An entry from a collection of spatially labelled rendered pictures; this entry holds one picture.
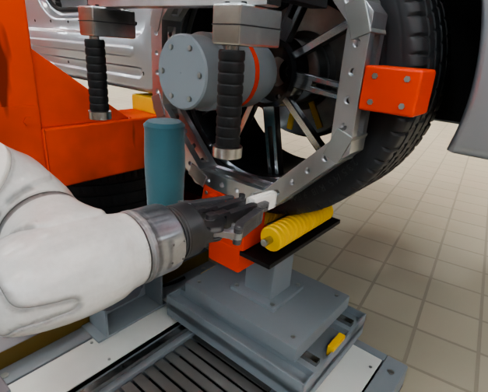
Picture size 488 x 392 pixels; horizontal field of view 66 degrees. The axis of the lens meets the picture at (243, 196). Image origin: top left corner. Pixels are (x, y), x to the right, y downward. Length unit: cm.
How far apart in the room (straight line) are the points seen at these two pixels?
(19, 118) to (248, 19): 66
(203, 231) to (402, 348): 107
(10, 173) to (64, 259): 14
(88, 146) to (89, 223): 72
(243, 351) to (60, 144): 72
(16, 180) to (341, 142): 49
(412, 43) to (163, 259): 53
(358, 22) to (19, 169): 52
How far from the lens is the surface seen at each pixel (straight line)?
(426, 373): 140
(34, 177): 49
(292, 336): 103
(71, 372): 119
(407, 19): 74
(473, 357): 155
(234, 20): 52
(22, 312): 39
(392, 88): 65
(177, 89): 72
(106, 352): 121
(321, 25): 100
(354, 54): 67
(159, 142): 82
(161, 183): 84
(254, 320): 106
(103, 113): 80
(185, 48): 69
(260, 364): 107
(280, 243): 83
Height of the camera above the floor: 90
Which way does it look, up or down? 22 degrees down
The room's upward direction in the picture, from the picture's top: 4 degrees clockwise
